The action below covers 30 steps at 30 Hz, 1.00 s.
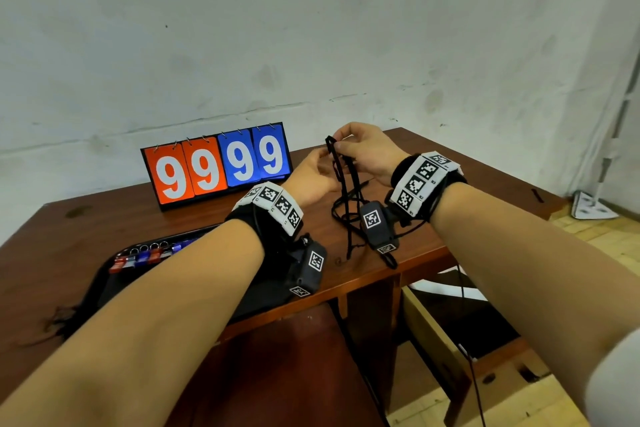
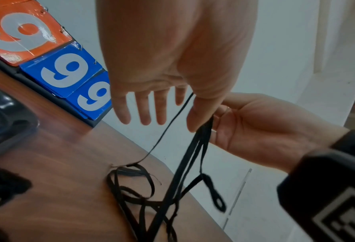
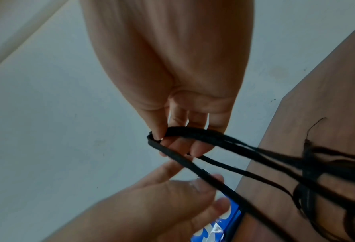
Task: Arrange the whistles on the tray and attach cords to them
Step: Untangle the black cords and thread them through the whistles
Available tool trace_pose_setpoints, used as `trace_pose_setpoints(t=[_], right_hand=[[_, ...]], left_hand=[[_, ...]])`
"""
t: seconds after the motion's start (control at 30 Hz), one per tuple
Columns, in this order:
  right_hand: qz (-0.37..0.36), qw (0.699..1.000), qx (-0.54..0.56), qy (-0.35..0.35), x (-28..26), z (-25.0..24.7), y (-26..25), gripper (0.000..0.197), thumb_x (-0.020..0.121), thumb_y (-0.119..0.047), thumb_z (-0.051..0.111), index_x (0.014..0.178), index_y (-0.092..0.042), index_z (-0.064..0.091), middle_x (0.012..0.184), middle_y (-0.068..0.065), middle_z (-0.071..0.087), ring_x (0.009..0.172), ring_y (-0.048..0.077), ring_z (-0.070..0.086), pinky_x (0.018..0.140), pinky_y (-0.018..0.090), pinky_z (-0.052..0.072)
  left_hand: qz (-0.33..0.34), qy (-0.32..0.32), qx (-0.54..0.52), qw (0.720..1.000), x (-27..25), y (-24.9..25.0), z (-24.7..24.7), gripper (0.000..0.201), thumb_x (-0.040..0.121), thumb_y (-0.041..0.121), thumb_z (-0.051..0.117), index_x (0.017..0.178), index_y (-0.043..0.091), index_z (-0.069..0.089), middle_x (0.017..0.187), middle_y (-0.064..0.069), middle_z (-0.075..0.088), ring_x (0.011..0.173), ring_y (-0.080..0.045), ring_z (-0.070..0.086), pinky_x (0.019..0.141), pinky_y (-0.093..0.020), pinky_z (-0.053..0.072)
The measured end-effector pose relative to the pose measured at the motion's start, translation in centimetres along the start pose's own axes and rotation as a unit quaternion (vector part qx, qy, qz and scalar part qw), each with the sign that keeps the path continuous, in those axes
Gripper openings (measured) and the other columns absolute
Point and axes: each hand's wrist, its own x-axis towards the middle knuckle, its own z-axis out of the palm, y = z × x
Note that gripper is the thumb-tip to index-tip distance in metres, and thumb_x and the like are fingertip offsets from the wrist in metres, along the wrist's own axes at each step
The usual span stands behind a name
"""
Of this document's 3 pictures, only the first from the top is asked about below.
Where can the person's left hand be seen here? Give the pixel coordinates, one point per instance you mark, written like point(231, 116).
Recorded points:
point(312, 181)

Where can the person's right hand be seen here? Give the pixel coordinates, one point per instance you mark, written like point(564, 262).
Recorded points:
point(372, 149)

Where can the black plastic tray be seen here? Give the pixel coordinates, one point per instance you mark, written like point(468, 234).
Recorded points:
point(260, 296)

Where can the group of coloured plastic clips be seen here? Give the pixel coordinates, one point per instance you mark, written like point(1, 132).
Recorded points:
point(145, 256)

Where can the person's right forearm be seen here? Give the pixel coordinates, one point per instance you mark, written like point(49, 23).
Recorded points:
point(530, 271)

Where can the person's left forearm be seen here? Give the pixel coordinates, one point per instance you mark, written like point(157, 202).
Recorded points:
point(140, 331)

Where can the black white marker wristband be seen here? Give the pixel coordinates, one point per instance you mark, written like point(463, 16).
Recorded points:
point(417, 181)
point(275, 201)

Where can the orange blue flip scoreboard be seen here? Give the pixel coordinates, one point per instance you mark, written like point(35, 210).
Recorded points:
point(215, 166)

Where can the brown wooden desk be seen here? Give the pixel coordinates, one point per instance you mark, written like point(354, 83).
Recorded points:
point(475, 176)

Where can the white stand base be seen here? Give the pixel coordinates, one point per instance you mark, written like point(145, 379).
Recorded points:
point(592, 209)

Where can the white pole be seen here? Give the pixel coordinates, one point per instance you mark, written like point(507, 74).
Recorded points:
point(617, 131)

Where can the white shirt sleeve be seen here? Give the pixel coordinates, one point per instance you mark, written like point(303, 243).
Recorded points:
point(617, 386)

